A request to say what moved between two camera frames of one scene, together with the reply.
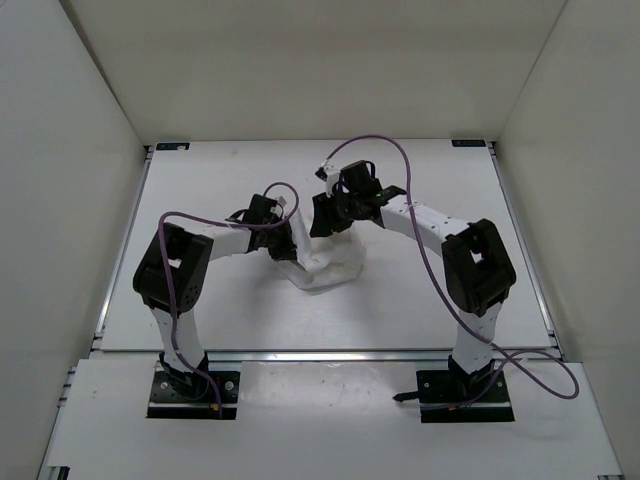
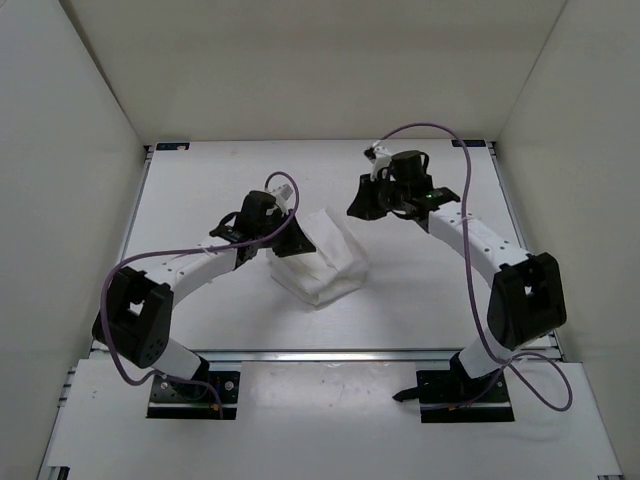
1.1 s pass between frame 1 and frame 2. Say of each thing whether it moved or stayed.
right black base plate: stayed
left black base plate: stayed
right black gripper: moved
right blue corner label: stayed
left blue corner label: stayed
